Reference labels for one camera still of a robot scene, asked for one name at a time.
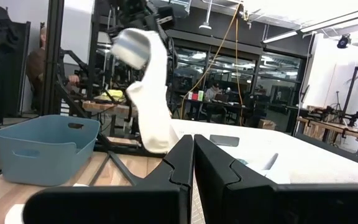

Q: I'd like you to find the yellow-green cloth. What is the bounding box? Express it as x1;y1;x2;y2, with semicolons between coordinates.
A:
99;89;126;103

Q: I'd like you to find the cardboard box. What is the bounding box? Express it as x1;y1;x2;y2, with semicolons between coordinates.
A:
257;118;277;131

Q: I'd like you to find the black tripod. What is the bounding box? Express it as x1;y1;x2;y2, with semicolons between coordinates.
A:
330;90;345;113

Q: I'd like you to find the white perforated laundry basket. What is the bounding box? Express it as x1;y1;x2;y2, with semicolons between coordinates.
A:
169;119;358;224

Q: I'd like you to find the black wall-mounted camera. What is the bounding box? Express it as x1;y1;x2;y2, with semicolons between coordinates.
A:
336;33;352;49

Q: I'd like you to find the seated person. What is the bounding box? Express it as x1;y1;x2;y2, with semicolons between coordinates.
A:
204;82;229;104

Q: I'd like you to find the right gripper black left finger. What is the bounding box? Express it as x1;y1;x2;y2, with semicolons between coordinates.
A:
23;134;195;224

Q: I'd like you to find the wooden workbench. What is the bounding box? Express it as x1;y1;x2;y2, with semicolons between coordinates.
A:
296;107;358;166

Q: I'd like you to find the yellow hanging cable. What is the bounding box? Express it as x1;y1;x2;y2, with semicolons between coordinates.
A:
234;17;244;127
178;2;244;121

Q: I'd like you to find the blue-grey plastic bin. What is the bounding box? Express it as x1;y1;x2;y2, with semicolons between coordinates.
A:
0;114;101;187

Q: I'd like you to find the dark office desk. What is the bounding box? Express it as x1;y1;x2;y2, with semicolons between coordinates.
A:
180;98;262;125

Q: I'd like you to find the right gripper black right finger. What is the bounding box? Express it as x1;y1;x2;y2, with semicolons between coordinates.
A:
193;134;358;224

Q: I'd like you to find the wooden background table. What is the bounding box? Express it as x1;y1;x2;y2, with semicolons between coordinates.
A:
81;100;139;118

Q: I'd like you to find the black vertical frame post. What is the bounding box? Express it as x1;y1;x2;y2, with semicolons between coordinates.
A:
40;0;65;116

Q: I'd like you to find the long ceiling light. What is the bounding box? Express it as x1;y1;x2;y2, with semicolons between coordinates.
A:
261;5;358;44

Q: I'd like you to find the black diagonal frame strut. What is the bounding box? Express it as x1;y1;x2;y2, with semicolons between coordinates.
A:
53;80;138;187

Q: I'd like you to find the white pendant lamp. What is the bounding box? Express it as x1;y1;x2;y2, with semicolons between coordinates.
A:
198;0;213;31

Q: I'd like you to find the white sock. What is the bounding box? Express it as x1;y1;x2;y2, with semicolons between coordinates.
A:
110;27;180;155

